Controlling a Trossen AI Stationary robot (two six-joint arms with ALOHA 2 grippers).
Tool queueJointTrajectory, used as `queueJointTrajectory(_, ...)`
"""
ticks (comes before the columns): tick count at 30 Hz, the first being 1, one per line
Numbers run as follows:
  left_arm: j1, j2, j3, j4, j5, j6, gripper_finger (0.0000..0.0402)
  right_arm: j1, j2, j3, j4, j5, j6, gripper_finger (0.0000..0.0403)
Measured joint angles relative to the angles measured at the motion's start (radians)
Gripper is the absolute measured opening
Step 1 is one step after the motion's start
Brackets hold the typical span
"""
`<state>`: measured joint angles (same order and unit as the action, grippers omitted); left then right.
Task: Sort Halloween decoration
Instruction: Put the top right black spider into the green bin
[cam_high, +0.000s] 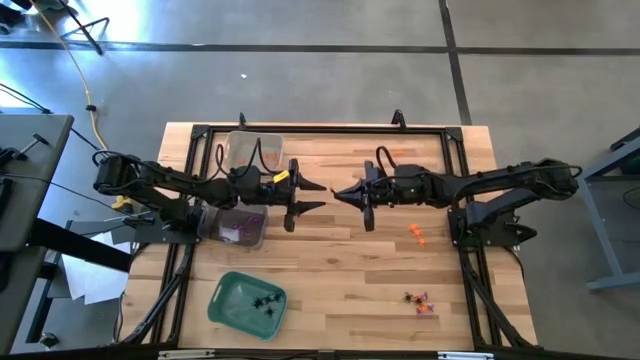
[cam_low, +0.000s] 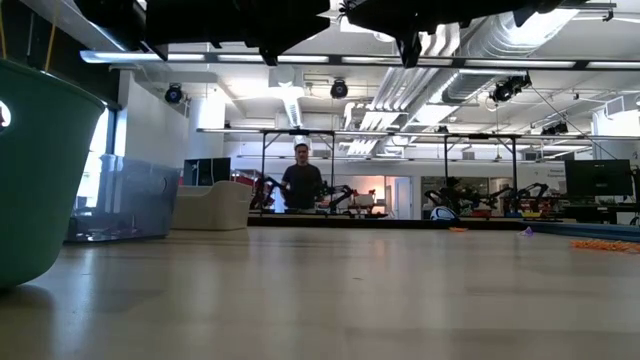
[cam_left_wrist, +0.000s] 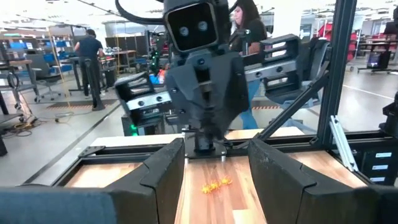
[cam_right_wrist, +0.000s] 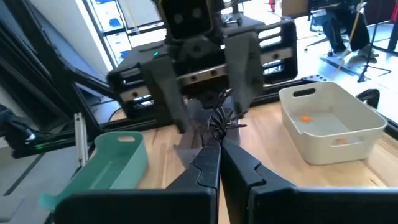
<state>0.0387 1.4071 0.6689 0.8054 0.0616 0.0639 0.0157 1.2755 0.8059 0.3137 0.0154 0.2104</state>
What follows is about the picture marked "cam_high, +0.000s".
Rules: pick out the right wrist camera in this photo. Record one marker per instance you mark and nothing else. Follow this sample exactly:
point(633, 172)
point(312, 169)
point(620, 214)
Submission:
point(410, 172)

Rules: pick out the purple and orange pieces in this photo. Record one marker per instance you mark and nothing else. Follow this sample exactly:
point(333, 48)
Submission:
point(422, 308)

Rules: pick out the yellow tape label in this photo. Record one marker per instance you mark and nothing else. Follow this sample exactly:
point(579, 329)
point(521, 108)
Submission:
point(281, 176)

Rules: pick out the clear grey plastic bin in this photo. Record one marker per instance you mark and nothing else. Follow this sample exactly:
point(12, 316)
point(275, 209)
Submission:
point(220, 235)

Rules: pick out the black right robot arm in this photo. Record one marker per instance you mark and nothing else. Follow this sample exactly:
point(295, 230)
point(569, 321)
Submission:
point(500, 180)

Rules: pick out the orange toy pile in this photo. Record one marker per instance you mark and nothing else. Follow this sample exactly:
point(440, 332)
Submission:
point(418, 233)

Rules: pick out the blue-grey desk frame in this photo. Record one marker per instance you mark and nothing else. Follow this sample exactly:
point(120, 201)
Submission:
point(615, 282)

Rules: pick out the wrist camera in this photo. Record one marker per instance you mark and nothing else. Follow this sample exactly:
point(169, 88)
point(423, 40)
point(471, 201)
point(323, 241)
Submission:
point(247, 176)
point(410, 172)

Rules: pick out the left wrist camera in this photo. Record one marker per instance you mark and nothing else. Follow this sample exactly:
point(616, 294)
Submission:
point(247, 176)

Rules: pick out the black support beam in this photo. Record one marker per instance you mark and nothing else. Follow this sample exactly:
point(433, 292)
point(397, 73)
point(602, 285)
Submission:
point(75, 242)

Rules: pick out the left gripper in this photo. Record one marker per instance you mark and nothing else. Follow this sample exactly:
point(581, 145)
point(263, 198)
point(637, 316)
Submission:
point(292, 200)

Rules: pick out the black aluminium rig frame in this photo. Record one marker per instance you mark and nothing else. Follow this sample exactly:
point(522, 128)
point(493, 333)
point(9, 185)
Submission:
point(325, 130)

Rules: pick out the beige plastic bin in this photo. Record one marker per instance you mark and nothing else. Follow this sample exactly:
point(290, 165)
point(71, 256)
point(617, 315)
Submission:
point(235, 150)

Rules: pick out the black tripod stand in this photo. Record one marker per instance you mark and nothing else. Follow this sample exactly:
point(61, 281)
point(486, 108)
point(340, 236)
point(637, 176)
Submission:
point(80, 25)

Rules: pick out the green plastic bin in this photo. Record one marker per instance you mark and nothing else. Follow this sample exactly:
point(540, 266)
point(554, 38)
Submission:
point(230, 310)

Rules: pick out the dark grey desk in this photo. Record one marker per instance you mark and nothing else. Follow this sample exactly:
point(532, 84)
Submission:
point(35, 200)

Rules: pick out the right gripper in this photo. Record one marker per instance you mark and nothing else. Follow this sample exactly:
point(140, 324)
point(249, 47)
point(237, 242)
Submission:
point(410, 192)

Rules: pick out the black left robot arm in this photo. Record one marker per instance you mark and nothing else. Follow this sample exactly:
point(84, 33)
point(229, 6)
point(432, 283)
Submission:
point(165, 177)

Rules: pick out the white paper sheets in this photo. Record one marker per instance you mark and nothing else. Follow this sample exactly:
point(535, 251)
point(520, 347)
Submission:
point(95, 285)

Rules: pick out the silver metal bracket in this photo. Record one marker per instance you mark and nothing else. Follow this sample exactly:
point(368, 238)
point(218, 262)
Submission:
point(187, 354)
point(465, 356)

